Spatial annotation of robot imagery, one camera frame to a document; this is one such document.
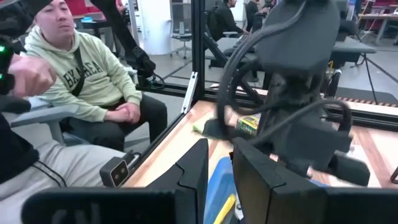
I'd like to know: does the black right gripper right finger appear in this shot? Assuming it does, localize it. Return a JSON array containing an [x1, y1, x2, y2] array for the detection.
[[232, 136, 398, 224]]

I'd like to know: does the grey camera module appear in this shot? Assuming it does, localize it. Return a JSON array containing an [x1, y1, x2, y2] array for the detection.
[[99, 156, 130, 188]]

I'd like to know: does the grey mesh office chair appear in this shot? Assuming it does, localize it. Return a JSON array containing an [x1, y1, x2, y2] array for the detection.
[[169, 2, 193, 60]]

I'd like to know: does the yellow green crayon box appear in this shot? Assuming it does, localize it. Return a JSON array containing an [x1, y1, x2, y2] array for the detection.
[[235, 113, 262, 137]]

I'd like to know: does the green sticky note pad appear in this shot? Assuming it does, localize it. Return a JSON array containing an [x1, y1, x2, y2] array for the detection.
[[192, 115, 217, 135]]

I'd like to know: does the orange black hazard striped mat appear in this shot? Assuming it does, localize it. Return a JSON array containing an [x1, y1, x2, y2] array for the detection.
[[335, 95, 398, 108]]

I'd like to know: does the light wooden desk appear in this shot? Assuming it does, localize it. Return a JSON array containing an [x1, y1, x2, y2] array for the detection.
[[357, 12, 398, 44]]

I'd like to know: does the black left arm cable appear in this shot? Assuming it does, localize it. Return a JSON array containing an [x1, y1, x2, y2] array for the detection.
[[216, 1, 353, 147]]

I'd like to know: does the yellow highlighter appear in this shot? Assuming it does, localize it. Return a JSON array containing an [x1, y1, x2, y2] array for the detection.
[[213, 193, 237, 224]]

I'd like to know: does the person's hand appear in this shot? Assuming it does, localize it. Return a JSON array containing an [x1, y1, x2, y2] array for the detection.
[[8, 55, 59, 99]]

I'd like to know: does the black handle with green lights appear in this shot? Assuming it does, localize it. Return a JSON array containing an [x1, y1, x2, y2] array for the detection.
[[0, 35, 16, 96]]

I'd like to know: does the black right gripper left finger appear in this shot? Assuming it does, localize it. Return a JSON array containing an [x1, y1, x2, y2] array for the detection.
[[21, 138, 210, 224]]

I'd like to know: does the white metal bracket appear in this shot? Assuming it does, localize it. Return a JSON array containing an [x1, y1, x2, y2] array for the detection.
[[181, 72, 199, 114]]

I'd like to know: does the person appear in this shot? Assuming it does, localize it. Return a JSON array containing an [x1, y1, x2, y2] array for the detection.
[[206, 0, 249, 40], [245, 0, 271, 32], [0, 0, 139, 224], [23, 0, 169, 152]]

